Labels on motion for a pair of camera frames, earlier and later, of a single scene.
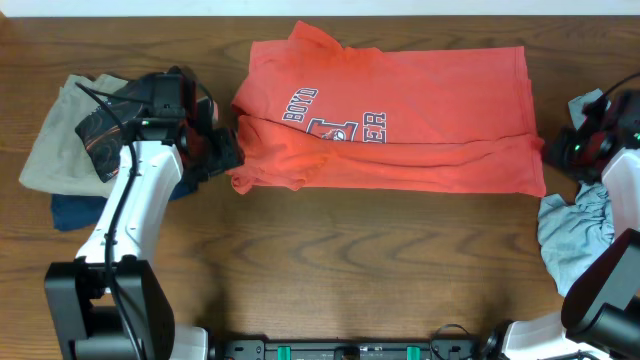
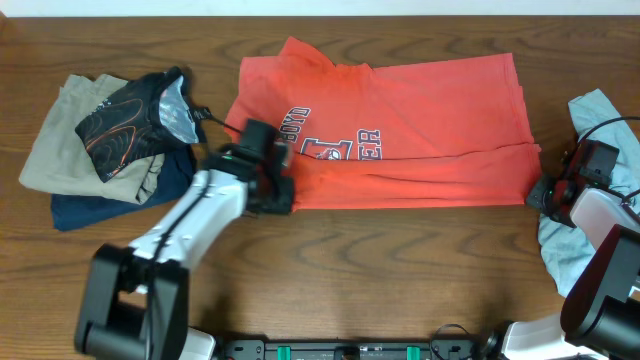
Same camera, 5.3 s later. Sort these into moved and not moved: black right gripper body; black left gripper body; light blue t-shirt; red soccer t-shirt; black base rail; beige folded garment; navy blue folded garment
Moved: black left gripper body; red soccer t-shirt; black right gripper body
Not moved: light blue t-shirt; beige folded garment; black base rail; navy blue folded garment
